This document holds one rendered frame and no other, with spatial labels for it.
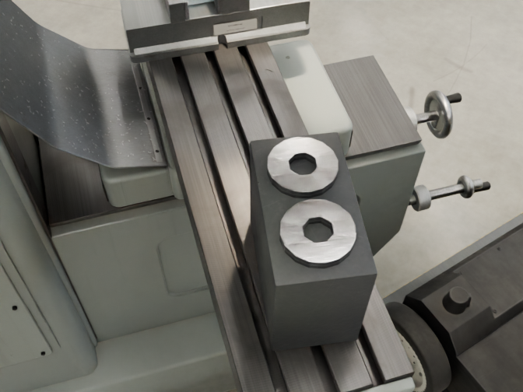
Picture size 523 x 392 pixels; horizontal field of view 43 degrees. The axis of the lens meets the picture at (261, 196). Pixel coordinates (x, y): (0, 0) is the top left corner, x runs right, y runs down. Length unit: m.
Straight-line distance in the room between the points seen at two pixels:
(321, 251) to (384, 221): 0.86
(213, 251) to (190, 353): 0.73
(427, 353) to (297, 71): 0.62
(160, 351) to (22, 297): 0.46
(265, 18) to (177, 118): 0.27
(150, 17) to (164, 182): 0.30
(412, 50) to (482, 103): 0.36
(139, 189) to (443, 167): 1.33
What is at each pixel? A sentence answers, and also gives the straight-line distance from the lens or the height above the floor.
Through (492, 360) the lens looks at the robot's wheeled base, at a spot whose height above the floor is 0.57.
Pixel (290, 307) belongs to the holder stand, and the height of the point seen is 1.04.
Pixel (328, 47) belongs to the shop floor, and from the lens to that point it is 2.68.
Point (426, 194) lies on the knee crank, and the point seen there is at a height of 0.52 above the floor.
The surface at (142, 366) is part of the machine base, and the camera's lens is 1.69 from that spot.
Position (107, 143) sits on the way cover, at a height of 0.86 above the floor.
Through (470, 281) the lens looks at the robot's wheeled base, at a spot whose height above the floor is 0.59.
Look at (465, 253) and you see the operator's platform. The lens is 1.66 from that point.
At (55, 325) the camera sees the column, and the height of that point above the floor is 0.45.
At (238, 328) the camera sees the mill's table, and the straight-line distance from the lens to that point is 0.93.
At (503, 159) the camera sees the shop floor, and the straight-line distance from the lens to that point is 2.42.
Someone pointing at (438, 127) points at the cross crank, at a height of 0.59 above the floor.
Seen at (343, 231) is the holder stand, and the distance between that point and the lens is 0.77.
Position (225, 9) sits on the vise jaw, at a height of 0.99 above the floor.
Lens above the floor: 1.75
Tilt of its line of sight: 54 degrees down
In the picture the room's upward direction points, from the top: 1 degrees clockwise
